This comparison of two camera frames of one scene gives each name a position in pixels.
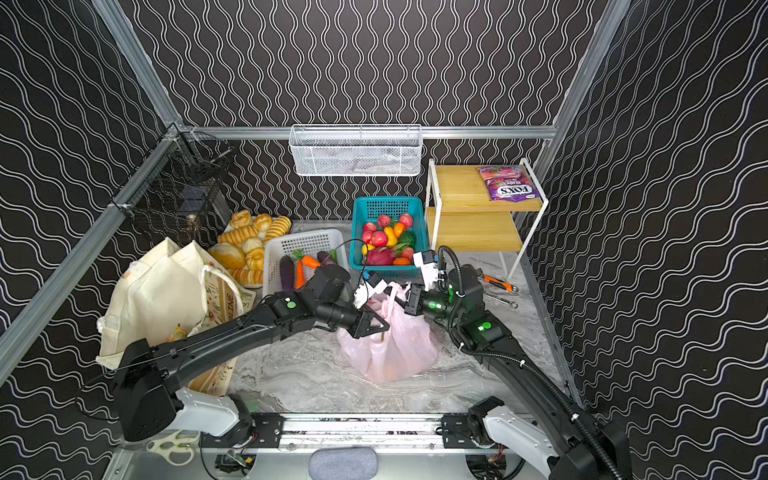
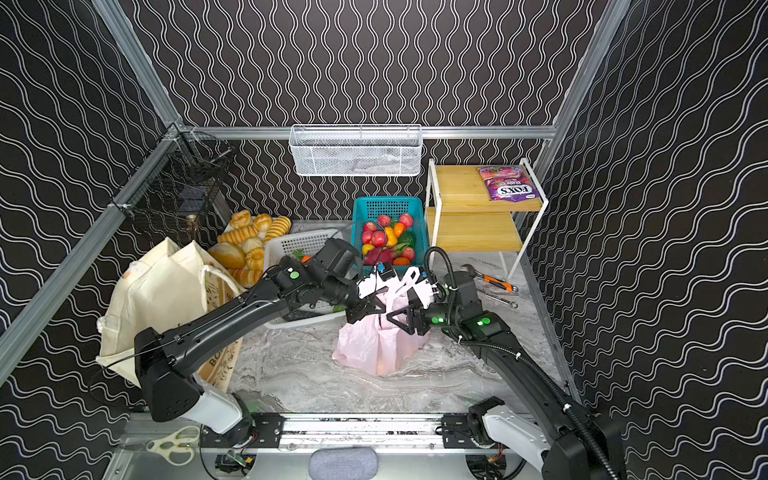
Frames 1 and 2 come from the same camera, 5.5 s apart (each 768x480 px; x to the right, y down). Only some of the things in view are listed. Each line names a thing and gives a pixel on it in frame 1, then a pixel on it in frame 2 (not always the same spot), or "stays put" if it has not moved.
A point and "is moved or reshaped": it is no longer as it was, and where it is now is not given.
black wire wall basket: x=176 y=191 stays put
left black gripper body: x=361 y=318 to x=354 y=303
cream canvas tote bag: x=170 y=294 stays put
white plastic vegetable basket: x=310 y=242 stays put
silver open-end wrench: x=512 y=304 stays put
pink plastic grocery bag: x=405 y=348 is moved or reshaped
